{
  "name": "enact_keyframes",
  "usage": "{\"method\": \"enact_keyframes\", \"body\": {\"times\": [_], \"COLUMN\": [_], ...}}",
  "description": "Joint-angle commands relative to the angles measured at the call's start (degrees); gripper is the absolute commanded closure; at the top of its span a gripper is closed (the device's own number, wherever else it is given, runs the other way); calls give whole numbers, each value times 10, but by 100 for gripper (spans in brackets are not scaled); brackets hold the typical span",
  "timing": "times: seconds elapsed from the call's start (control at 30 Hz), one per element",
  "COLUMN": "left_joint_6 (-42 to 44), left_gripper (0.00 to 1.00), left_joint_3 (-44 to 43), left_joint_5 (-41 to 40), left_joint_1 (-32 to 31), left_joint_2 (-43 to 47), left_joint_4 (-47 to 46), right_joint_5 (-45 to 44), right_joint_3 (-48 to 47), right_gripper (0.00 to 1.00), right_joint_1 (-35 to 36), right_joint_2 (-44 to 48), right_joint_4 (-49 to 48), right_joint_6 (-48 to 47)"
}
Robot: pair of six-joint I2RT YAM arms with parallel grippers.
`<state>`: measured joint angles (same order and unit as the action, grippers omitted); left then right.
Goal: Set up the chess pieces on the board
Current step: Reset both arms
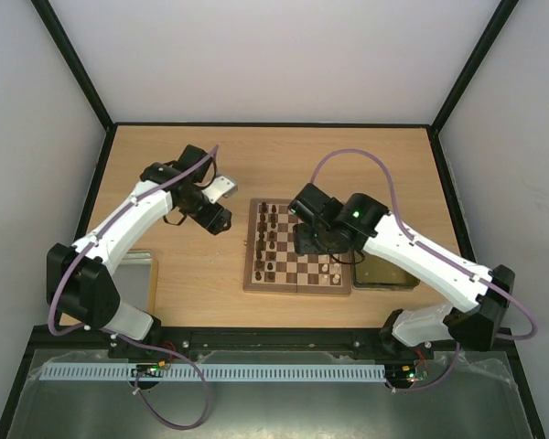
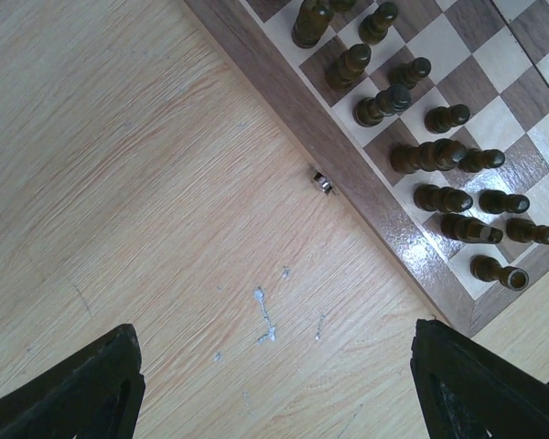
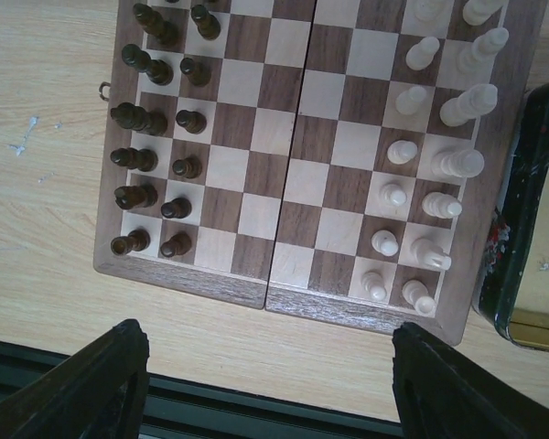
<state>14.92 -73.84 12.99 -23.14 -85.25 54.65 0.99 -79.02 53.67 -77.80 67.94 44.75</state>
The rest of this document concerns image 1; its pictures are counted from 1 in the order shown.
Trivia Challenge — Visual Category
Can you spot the wooden chess board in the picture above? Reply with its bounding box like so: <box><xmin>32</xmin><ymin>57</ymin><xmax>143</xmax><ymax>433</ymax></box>
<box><xmin>242</xmin><ymin>198</ymin><xmax>351</xmax><ymax>296</ymax></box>

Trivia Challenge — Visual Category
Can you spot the gold tin with dark pieces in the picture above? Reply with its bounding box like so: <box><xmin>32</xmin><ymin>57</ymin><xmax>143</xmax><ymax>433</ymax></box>
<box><xmin>351</xmin><ymin>254</ymin><xmax>420</xmax><ymax>291</ymax></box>

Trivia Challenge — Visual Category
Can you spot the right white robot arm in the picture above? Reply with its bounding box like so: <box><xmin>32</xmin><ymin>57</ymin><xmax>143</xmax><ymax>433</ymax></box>
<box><xmin>288</xmin><ymin>184</ymin><xmax>515</xmax><ymax>359</ymax></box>

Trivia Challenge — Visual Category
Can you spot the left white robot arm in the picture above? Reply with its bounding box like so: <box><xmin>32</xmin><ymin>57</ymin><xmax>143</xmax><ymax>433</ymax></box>
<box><xmin>47</xmin><ymin>145</ymin><xmax>237</xmax><ymax>344</ymax></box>

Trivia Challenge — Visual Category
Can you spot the row of light chess pieces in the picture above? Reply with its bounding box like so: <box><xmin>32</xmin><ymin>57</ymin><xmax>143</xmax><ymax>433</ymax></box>
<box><xmin>318</xmin><ymin>255</ymin><xmax>343</xmax><ymax>287</ymax></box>

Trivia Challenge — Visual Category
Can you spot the row of dark chess pieces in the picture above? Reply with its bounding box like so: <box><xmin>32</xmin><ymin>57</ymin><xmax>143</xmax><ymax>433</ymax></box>
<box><xmin>254</xmin><ymin>201</ymin><xmax>268</xmax><ymax>280</ymax></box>

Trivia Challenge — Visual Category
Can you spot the row of dark pawns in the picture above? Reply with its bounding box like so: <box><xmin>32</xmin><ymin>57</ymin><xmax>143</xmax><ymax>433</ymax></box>
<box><xmin>266</xmin><ymin>204</ymin><xmax>279</xmax><ymax>283</ymax></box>

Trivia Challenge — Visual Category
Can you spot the silver metal tray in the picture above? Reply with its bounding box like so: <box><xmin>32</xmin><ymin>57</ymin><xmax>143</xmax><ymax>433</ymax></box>
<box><xmin>113</xmin><ymin>250</ymin><xmax>158</xmax><ymax>315</ymax></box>

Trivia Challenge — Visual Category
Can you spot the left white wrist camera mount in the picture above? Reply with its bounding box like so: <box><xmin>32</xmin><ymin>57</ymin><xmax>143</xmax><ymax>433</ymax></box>
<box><xmin>202</xmin><ymin>175</ymin><xmax>238</xmax><ymax>204</ymax></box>

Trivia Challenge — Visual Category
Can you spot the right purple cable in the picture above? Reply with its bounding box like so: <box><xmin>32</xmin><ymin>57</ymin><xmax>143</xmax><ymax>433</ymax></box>
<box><xmin>311</xmin><ymin>148</ymin><xmax>539</xmax><ymax>394</ymax></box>

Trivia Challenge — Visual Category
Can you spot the purple cable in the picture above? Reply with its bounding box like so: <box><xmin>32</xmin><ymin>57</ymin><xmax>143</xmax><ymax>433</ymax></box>
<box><xmin>48</xmin><ymin>144</ymin><xmax>221</xmax><ymax>429</ymax></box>
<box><xmin>311</xmin><ymin>148</ymin><xmax>539</xmax><ymax>394</ymax></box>

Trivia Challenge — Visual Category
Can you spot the black aluminium frame rail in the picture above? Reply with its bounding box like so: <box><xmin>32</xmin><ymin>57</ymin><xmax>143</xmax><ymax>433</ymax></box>
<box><xmin>27</xmin><ymin>322</ymin><xmax>513</xmax><ymax>360</ymax></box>

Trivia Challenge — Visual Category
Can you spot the light blue slotted cable duct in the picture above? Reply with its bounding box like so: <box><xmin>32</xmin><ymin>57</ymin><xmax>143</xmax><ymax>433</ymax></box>
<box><xmin>39</xmin><ymin>362</ymin><xmax>385</xmax><ymax>383</ymax></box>

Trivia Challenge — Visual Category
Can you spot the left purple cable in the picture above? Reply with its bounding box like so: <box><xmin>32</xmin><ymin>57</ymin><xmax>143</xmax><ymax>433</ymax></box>
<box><xmin>48</xmin><ymin>144</ymin><xmax>221</xmax><ymax>429</ymax></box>

